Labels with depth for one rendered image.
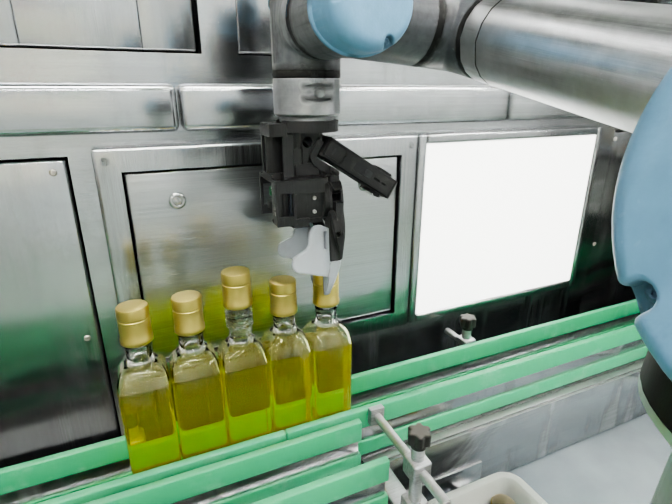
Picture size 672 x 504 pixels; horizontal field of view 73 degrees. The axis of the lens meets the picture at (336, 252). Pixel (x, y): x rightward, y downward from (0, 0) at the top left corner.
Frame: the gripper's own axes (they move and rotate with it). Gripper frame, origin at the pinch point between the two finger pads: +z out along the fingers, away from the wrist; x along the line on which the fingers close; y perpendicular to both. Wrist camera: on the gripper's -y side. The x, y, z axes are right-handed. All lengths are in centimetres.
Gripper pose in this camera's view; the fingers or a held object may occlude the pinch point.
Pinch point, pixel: (325, 278)
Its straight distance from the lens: 59.6
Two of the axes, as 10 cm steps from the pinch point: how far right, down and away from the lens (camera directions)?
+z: 0.0, 9.4, 3.3
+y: -9.1, 1.3, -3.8
